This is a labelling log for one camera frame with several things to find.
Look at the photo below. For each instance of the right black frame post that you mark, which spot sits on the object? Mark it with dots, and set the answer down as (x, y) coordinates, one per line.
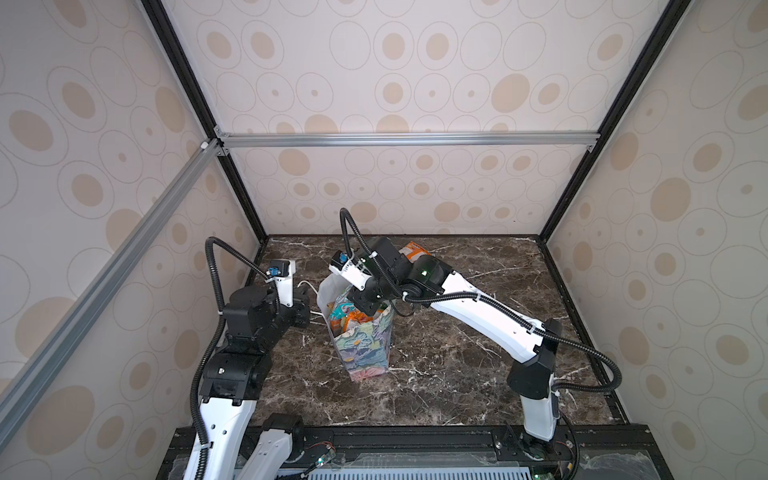
(649, 54)

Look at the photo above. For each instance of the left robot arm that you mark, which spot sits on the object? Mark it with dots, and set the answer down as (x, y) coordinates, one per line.
(229, 379)

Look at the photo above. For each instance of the black frame post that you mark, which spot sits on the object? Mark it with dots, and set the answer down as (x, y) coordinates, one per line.
(160, 22)
(649, 54)

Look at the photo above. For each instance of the horizontal aluminium frame bar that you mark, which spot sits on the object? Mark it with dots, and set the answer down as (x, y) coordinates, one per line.
(425, 139)

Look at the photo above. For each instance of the red yellow Fox's fruits packet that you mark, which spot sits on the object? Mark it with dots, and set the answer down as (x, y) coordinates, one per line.
(354, 321)

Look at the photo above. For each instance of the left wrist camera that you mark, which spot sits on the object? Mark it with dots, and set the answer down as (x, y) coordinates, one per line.
(280, 273)

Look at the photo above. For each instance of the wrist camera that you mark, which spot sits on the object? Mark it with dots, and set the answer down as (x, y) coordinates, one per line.
(280, 273)
(344, 266)

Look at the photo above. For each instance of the orange snack packet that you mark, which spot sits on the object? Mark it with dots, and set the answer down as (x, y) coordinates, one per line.
(413, 251)

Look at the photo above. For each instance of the white paper bag colourful print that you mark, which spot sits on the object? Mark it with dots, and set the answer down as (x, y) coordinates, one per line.
(364, 350)

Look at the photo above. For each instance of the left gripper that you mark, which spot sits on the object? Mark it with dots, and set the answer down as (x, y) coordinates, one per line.
(301, 296)

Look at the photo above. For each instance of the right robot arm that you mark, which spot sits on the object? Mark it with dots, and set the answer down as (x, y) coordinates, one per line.
(380, 274)

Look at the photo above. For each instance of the diagonal aluminium frame bar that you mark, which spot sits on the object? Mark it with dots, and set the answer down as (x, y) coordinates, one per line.
(39, 372)

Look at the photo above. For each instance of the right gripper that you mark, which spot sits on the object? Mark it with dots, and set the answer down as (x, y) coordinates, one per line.
(361, 305)

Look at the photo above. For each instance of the left black frame post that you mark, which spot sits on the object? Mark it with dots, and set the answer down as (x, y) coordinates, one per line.
(160, 22)

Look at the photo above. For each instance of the teal red Fox's packet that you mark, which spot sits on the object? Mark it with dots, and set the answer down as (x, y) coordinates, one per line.
(343, 309)

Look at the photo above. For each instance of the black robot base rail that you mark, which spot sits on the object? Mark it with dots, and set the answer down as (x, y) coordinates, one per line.
(475, 452)

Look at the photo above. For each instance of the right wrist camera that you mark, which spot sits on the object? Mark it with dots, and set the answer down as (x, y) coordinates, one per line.
(344, 266)

